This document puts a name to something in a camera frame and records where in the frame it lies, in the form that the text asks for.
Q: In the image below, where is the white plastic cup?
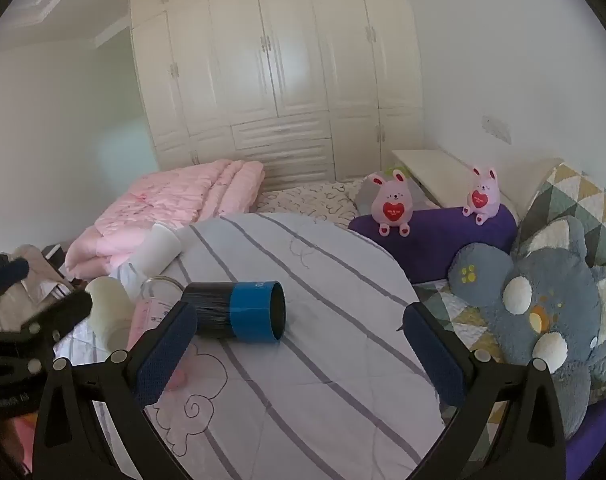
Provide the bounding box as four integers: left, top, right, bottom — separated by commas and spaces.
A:
133, 222, 183, 279

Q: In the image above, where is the grey koala plush toy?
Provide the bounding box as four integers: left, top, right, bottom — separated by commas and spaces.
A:
447, 216, 606, 441

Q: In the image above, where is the pink quilt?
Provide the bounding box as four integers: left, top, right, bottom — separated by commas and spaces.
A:
64, 159, 266, 281

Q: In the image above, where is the triangle patterned pillow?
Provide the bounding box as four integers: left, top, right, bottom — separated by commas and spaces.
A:
513, 162, 606, 269

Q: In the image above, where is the pink bunny plush toy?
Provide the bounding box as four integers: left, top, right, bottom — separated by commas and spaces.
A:
462, 164, 503, 226
367, 169, 414, 237

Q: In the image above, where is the white wall socket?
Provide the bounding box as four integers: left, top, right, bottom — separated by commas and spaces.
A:
481, 114, 513, 144

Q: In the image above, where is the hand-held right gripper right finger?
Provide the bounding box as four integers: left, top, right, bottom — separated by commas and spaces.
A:
403, 303, 567, 480

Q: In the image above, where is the white flat board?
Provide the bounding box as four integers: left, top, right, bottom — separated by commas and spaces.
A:
391, 148, 485, 209

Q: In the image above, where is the purple bolster pillow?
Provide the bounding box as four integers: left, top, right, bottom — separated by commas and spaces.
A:
348, 204, 519, 286

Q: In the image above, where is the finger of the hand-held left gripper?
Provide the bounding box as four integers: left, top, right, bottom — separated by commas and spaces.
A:
0, 290, 94, 347
0, 258, 31, 299

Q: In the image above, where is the cream wardrobe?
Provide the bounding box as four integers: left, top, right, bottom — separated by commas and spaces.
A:
129, 0, 427, 184

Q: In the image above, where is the grey striped quilt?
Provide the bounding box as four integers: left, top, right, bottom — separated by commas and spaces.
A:
53, 212, 447, 480

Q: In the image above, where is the white pillow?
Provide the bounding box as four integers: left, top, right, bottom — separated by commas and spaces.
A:
492, 157, 564, 221

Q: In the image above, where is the pink plastic cup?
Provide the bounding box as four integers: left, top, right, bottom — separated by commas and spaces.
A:
127, 297, 190, 392

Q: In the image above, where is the triangle patterned blanket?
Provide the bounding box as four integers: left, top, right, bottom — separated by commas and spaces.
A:
415, 280, 510, 432

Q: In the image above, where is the black cup with blue band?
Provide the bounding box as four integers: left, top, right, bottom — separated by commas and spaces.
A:
182, 280, 287, 344

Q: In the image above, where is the clear glass cup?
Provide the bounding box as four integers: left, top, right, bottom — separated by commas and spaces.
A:
140, 276, 184, 312

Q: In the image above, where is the purple cushion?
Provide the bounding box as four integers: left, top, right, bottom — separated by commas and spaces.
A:
564, 399, 606, 480

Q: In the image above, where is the heart patterned bed sheet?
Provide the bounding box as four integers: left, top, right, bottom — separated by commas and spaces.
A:
255, 179, 369, 231

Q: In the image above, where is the cream plastic cup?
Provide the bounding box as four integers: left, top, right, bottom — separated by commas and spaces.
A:
84, 276, 135, 351

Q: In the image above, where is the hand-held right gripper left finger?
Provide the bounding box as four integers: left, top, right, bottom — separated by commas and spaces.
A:
33, 302, 199, 480

